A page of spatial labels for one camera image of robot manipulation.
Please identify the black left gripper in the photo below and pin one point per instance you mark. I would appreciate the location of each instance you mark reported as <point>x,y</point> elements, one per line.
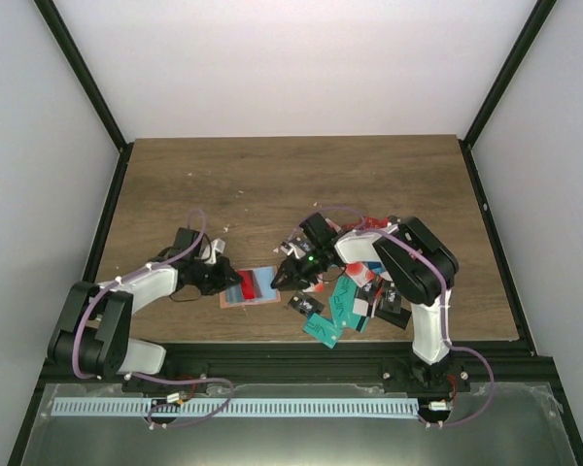
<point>225,275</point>

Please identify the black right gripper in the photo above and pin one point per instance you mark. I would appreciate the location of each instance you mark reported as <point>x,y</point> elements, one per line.
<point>294,277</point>

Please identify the red stripe card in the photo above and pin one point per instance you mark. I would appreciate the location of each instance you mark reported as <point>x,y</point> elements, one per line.
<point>249,287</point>

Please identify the teal VIP card small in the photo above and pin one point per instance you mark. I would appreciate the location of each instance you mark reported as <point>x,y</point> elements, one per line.
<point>323,330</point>

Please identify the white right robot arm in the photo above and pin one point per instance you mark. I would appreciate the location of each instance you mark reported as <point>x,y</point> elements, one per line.
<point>419,266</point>

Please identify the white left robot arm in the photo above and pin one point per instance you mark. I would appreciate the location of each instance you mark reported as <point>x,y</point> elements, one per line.
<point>92,334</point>

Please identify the black VIP card lower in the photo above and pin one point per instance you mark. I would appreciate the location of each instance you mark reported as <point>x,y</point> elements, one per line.
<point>306,304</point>

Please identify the black vip card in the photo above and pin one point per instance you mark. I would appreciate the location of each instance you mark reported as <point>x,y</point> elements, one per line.
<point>390,300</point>
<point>306,304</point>

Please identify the teal card large right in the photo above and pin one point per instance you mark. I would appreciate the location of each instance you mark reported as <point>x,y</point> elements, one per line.
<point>341,305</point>

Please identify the white red circle card lower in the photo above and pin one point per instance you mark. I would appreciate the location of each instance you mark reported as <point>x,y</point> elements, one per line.
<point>359,273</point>

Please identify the black VIP card right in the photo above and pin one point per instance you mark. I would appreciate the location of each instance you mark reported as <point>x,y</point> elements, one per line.
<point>390,300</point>

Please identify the black card right bottom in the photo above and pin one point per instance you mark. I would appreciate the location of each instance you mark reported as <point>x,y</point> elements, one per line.
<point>398,317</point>

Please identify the grey metal tray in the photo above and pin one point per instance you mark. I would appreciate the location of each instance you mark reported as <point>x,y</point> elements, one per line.
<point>514,424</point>

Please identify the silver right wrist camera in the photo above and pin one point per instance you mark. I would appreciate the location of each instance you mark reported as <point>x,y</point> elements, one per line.
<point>296,247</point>

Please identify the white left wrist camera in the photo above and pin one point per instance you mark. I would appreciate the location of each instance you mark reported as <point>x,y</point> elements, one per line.
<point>211,252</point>

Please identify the white slotted cable duct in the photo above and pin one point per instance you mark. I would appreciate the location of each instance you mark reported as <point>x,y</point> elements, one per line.
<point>243,407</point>

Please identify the black aluminium frame rail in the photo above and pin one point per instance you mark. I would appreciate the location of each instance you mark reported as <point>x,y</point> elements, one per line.
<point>363,364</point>

